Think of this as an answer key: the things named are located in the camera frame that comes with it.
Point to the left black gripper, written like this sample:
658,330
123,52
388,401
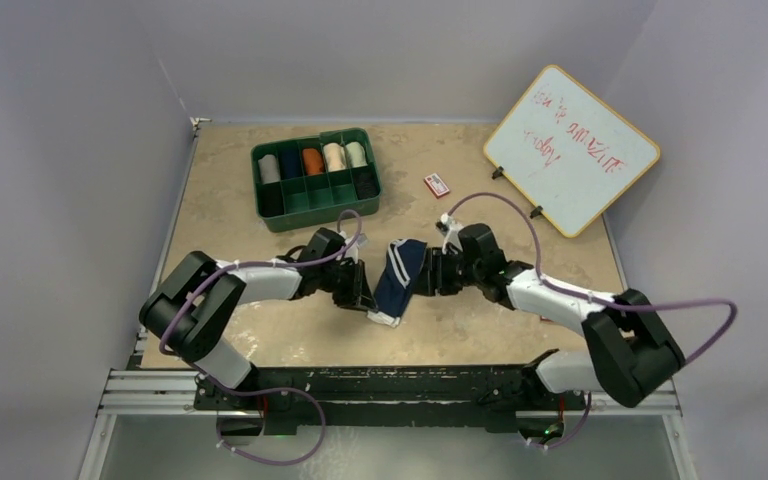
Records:
357,293

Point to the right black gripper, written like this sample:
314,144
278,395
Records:
428,281

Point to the navy white underwear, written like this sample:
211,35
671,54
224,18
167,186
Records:
394,290

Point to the black striped underwear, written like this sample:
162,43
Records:
366,184

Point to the green divided storage tray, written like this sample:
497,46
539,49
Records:
311,200

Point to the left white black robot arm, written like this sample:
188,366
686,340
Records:
190,310

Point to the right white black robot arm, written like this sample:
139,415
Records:
629,351

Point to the orange rolled underwear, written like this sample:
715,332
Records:
313,161

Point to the pale green rolled underwear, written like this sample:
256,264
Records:
356,154

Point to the beige rolled underwear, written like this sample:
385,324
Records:
334,157

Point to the navy rolled underwear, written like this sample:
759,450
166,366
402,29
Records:
291,165

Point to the grey rolled underwear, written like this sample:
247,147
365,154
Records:
269,169

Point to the small red white box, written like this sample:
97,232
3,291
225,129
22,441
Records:
436,185

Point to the whiteboard with red writing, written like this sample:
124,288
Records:
568,152

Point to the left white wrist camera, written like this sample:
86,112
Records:
352,250

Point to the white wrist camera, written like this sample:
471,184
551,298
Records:
352,250
449,228

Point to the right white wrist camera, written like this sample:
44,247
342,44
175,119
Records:
449,228

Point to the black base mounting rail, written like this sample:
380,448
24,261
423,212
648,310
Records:
506,398

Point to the aluminium frame rail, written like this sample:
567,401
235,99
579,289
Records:
172,392

